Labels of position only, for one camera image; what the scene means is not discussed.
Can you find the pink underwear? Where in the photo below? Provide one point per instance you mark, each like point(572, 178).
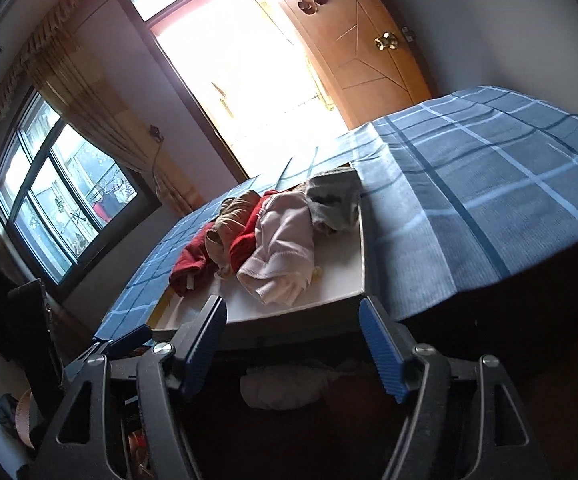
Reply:
point(283, 262)

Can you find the dark hanging bag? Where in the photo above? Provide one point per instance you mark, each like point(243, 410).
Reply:
point(26, 340)

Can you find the curtain tieback hook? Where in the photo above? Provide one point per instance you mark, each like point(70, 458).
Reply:
point(156, 134)

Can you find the brass door knob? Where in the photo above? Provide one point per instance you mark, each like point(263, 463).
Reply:
point(387, 41)

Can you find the brown curtain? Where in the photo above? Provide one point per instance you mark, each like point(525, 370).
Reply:
point(71, 81)

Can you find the blue plaid bed cover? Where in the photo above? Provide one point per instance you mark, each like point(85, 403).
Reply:
point(470, 211)

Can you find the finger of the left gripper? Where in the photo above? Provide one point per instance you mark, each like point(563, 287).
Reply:
point(124, 339)

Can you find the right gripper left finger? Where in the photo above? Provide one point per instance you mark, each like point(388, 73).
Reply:
point(88, 438)

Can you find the bright red underwear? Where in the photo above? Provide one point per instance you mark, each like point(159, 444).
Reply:
point(244, 244)

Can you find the wooden door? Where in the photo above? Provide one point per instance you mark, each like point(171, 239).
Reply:
point(364, 83)

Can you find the beige brown underwear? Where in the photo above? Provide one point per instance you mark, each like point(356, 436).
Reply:
point(233, 215)

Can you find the dark framed window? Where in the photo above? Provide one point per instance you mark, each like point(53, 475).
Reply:
point(64, 202)

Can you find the grey underwear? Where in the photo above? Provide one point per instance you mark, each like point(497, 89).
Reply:
point(333, 199)

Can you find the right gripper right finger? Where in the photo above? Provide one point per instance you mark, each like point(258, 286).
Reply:
point(463, 419)

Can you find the white shallow tray box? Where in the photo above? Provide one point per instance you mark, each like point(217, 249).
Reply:
point(339, 275)

